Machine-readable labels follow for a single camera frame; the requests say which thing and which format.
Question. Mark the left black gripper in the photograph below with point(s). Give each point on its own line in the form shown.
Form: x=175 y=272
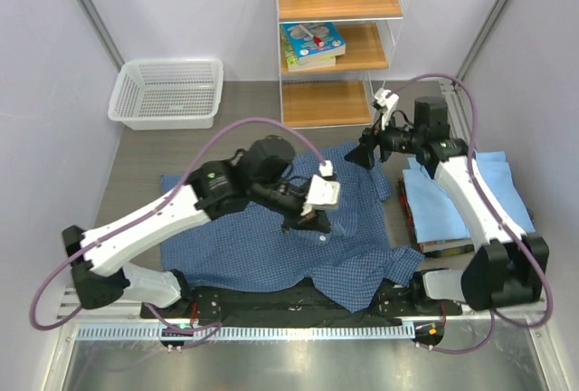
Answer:
x=316 y=220

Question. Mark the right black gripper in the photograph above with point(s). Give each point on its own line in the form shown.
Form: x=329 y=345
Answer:
x=364 y=152

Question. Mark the dark blue checkered shirt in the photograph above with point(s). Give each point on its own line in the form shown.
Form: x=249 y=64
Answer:
x=248 y=251

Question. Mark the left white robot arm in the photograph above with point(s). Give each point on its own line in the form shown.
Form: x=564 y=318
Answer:
x=102 y=268

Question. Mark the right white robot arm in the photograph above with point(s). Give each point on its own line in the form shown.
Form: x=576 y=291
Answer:
x=508 y=266

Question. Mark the folded shirts pile underneath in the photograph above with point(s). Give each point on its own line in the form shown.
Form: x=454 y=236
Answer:
x=431 y=249

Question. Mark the green book underneath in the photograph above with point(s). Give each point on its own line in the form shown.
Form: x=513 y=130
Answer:
x=292 y=61

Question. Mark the red white marker pen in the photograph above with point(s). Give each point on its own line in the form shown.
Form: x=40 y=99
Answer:
x=315 y=39

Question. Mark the blue children's book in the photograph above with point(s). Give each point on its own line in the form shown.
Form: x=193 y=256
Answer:
x=306 y=50

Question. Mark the white plastic laundry basket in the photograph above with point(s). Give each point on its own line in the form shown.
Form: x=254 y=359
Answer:
x=164 y=94

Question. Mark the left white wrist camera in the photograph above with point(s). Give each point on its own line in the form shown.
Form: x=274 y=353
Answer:
x=323 y=191

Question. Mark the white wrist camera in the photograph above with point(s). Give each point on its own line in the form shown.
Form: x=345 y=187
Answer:
x=385 y=102
x=323 y=191

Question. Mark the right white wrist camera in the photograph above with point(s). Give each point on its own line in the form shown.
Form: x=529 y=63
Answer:
x=385 y=102

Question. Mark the black mounting base plate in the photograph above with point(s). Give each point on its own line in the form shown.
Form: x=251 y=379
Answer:
x=303 y=306

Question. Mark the white wire wooden shelf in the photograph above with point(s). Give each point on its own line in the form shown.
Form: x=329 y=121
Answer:
x=341 y=95

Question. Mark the aluminium rail frame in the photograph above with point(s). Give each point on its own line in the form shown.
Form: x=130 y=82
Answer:
x=129 y=321

